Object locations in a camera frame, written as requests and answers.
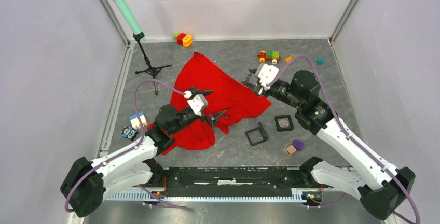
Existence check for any white and blue block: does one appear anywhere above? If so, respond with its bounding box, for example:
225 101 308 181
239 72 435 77
129 111 148 130

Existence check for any orange toy block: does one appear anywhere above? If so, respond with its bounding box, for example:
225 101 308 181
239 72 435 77
182 35 193 47

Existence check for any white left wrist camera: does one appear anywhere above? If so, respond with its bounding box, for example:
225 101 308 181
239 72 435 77
187 94 208 116

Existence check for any slotted cable duct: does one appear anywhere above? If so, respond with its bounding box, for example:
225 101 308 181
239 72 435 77
106 189 307 203

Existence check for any red toy block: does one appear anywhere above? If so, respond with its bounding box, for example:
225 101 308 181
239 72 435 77
177 33 186 45

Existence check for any black square frame box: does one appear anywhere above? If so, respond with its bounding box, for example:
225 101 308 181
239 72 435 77
245 122 269 147

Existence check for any black tripod stand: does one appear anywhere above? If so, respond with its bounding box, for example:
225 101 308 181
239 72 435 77
133 32 172 79

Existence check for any wooden letter cube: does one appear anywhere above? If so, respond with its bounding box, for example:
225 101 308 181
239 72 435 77
285 145 297 156

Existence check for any colourful toy train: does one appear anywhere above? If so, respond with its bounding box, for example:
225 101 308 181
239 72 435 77
257 50 281 64

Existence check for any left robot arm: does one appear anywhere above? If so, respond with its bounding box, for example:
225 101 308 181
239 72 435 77
60 87 226 217

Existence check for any orange lego brick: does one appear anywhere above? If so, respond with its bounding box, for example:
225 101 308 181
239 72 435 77
285 56 294 64

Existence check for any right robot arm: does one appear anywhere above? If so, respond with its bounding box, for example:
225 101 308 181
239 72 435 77
243 66 416 220

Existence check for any blue patterned card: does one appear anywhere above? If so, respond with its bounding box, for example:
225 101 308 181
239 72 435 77
121 126 139 141

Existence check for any purple lego brick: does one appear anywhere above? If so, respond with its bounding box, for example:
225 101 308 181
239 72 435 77
292 139 305 151

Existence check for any red garment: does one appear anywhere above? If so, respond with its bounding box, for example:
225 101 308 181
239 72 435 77
159 52 271 155

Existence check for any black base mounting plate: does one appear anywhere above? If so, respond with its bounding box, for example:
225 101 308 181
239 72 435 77
143 157 322 198

